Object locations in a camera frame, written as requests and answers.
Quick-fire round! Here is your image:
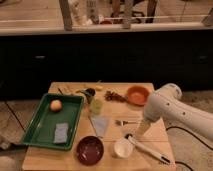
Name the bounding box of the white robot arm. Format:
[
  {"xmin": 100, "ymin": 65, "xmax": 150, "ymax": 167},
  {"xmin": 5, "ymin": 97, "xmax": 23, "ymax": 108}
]
[{"xmin": 136, "ymin": 83, "xmax": 213, "ymax": 142}]

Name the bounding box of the orange bowl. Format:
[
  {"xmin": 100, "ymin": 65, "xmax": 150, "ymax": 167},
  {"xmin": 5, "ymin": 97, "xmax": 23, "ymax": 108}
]
[{"xmin": 126, "ymin": 86, "xmax": 149, "ymax": 106}]

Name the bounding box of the purple bowl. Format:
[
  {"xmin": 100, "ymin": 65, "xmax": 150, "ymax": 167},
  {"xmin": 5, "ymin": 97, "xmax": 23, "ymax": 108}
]
[{"xmin": 76, "ymin": 136, "xmax": 104, "ymax": 166}]

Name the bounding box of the white cup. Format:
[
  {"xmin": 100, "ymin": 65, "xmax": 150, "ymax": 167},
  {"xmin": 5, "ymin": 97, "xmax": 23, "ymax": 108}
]
[{"xmin": 114, "ymin": 138, "xmax": 133, "ymax": 158}]

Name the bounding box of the wooden table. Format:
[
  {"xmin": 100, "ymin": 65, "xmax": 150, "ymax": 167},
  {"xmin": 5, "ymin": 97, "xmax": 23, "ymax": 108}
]
[{"xmin": 22, "ymin": 83, "xmax": 176, "ymax": 171}]

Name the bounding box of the grey cloth piece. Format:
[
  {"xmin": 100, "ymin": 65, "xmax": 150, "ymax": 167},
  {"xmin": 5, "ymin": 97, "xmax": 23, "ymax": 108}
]
[{"xmin": 90, "ymin": 116, "xmax": 109, "ymax": 138}]

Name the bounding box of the brown dried cluster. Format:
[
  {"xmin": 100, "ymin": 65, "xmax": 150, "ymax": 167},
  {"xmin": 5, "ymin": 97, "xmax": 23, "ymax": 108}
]
[{"xmin": 104, "ymin": 91, "xmax": 126, "ymax": 102}]

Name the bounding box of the light green cup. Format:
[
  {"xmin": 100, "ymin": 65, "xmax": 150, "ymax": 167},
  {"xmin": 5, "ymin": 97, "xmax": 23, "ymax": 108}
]
[{"xmin": 89, "ymin": 99, "xmax": 102, "ymax": 115}]

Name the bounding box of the yellow toy food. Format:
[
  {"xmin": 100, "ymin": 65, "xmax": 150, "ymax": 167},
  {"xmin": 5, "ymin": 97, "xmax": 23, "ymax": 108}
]
[{"xmin": 83, "ymin": 80, "xmax": 105, "ymax": 92}]

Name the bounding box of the dark green vegetable toy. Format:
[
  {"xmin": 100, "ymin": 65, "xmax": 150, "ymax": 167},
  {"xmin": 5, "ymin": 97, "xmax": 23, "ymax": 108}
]
[{"xmin": 77, "ymin": 88, "xmax": 96, "ymax": 103}]

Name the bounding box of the grey sponge in tray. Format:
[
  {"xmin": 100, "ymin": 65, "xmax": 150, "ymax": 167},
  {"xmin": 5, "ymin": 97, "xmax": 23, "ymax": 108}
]
[{"xmin": 54, "ymin": 123, "xmax": 69, "ymax": 143}]

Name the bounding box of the orange ball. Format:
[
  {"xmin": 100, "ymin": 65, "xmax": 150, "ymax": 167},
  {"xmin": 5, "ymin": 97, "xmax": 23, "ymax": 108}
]
[{"xmin": 50, "ymin": 100, "xmax": 62, "ymax": 112}]

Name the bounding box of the green plastic tray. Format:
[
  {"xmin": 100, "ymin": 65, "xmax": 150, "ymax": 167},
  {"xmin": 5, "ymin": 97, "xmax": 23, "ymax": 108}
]
[{"xmin": 21, "ymin": 93, "xmax": 84, "ymax": 150}]

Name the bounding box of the black power cable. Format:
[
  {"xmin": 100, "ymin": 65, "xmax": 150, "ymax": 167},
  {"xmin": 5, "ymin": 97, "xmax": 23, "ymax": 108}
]
[{"xmin": 165, "ymin": 125, "xmax": 213, "ymax": 171}]

